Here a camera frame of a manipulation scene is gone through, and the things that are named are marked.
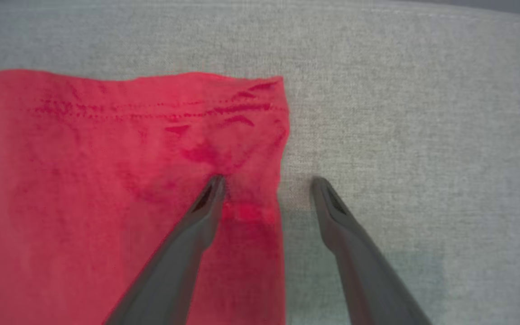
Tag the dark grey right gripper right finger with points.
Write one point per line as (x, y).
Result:
(368, 280)

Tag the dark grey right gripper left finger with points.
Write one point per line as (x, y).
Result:
(174, 271)

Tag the red garment with white trim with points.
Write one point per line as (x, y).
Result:
(84, 180)

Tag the grey fabric sofa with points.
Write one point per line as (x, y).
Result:
(422, 113)

